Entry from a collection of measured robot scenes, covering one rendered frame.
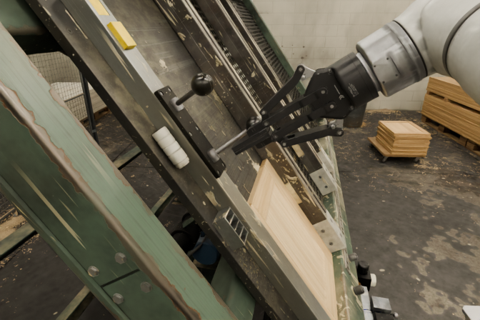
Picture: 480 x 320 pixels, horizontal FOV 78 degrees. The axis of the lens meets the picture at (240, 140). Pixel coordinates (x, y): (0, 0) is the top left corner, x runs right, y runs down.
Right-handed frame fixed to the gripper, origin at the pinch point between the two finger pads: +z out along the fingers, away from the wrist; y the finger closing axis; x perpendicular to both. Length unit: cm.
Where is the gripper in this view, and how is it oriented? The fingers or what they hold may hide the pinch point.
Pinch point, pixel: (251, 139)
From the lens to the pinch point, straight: 50.3
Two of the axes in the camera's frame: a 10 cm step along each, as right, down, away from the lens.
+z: -8.0, 4.7, 3.7
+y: 5.6, 8.1, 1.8
